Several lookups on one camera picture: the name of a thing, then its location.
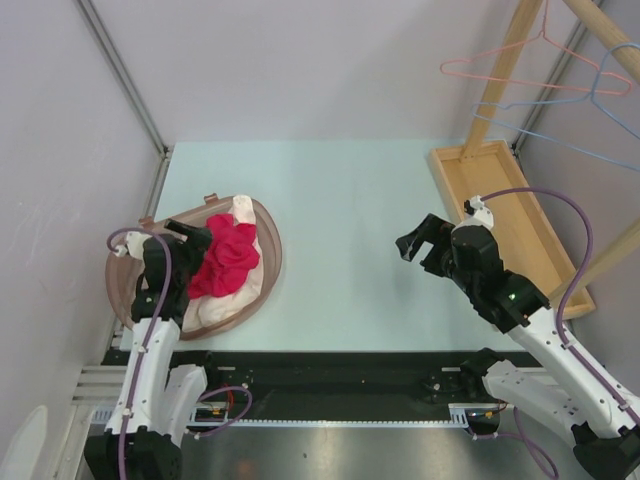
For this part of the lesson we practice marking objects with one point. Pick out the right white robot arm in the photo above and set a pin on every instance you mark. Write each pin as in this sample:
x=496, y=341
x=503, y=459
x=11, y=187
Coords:
x=587, y=407

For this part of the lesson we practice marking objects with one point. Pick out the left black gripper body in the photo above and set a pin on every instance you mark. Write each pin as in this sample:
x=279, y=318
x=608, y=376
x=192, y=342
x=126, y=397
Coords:
x=191, y=251

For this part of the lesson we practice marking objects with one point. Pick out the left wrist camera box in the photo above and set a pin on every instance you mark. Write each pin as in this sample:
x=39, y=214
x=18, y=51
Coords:
x=133, y=245

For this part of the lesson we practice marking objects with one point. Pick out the blue wire hanger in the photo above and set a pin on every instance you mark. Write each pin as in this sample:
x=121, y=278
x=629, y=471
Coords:
x=590, y=97

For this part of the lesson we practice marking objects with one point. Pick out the wooden clothes rack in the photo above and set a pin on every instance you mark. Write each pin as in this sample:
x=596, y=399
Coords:
x=527, y=240

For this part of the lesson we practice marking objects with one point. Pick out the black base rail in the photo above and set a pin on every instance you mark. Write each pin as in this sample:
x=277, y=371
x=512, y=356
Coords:
x=341, y=386

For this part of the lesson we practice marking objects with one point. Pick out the red t shirt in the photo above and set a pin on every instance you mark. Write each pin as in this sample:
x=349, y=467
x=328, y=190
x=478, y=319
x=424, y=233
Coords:
x=228, y=260

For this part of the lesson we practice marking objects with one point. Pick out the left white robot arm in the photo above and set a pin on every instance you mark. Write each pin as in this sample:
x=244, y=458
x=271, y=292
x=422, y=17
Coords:
x=142, y=439

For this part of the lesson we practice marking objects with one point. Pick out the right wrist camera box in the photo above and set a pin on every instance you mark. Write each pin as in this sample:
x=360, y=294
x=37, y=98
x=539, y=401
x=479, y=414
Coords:
x=476, y=213

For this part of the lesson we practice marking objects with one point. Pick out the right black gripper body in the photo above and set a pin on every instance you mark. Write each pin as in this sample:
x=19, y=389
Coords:
x=437, y=259

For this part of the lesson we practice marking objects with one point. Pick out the pink wire hanger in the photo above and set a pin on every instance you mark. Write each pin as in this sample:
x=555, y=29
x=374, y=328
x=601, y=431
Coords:
x=537, y=37

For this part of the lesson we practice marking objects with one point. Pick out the brown translucent plastic basket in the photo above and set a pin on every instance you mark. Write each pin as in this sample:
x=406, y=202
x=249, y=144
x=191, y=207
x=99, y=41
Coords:
x=122, y=273

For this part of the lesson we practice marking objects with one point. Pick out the white t shirt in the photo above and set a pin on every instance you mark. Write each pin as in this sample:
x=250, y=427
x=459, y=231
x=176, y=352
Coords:
x=208, y=311

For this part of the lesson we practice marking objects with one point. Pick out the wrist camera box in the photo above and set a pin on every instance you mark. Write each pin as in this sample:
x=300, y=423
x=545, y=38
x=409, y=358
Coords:
x=476, y=213
x=133, y=245

